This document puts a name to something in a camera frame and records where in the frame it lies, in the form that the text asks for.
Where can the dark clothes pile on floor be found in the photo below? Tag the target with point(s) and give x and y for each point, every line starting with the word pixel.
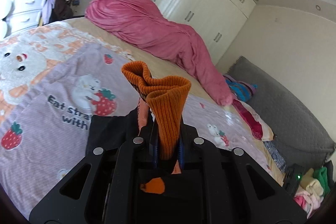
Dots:
pixel 58 10

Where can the grey quilted headboard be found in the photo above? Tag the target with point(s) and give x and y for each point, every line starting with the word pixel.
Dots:
pixel 299 136

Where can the pile of small clothes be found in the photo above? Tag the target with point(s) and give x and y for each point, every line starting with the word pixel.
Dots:
pixel 312 190

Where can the pink crumpled duvet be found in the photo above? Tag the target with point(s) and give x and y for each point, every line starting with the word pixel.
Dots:
pixel 140 23

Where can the blue striped pillow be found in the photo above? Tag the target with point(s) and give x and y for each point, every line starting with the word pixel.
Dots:
pixel 243 91

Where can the black device with green light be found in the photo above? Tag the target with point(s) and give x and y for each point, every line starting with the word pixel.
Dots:
pixel 292 179

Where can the red patterned pillow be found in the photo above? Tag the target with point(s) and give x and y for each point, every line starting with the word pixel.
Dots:
pixel 260 130

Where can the bear print blanket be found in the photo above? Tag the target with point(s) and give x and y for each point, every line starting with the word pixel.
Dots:
pixel 27 56

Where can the pink strawberry print quilt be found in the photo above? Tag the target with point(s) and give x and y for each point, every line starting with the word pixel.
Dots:
pixel 46 135

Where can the blue patterned pillow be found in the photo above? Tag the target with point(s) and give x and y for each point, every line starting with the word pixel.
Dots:
pixel 276 156

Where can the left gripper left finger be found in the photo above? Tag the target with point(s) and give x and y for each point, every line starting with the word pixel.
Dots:
pixel 96 189

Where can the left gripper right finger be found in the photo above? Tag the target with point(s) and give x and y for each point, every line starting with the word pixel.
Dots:
pixel 221 186

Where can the black and orange sweater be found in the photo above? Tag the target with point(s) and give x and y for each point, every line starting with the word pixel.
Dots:
pixel 161 99

